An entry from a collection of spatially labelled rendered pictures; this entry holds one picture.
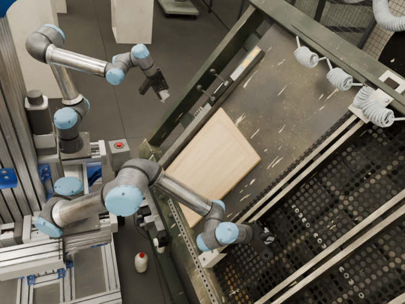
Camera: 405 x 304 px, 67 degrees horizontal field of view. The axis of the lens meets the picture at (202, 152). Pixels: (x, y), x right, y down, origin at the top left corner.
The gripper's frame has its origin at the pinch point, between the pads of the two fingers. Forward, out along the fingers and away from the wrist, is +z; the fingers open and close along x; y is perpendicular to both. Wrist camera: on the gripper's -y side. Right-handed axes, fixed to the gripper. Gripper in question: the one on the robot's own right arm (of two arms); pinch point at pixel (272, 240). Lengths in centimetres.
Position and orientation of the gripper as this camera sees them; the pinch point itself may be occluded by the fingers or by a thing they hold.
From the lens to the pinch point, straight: 145.1
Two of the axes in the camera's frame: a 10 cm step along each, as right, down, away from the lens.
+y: -4.0, -6.9, 6.0
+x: -6.4, 6.8, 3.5
